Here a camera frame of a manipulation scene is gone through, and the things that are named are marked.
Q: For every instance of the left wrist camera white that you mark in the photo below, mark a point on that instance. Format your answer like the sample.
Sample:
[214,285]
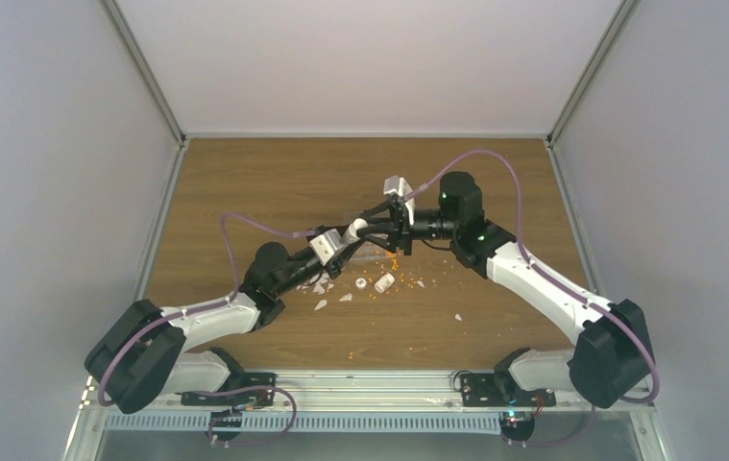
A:
[326,245]

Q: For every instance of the spilled orange pills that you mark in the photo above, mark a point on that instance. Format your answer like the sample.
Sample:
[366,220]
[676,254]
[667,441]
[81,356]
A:
[399,324]

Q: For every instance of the clear plastic pill organizer box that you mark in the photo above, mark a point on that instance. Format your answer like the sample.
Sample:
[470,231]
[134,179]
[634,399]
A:
[367,251]

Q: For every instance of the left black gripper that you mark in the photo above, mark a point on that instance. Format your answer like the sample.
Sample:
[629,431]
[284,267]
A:
[341,251]

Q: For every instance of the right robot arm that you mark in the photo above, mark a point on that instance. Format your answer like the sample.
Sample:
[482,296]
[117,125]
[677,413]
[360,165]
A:
[611,351]

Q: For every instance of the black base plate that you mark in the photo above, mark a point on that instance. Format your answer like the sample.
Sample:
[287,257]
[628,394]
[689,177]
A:
[251,390]
[482,390]

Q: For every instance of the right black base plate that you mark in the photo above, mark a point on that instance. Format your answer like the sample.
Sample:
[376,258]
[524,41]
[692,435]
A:
[482,390]

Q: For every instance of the white slotted cable duct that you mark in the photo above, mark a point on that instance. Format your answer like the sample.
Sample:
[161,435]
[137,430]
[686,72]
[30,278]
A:
[311,421]

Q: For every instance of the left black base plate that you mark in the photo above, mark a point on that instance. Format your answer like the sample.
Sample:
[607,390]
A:
[251,390]

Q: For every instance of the aluminium front rail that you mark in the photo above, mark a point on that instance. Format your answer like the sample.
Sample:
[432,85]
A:
[362,391]

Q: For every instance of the capped white pill bottle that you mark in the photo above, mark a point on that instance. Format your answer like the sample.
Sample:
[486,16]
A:
[351,233]

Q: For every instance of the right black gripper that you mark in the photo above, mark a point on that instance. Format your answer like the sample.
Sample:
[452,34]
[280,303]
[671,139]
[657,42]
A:
[405,230]

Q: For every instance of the white pill fragments pile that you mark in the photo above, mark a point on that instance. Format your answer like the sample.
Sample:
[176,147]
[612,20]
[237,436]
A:
[322,293]

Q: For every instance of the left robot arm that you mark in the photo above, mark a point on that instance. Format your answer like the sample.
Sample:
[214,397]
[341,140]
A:
[150,351]

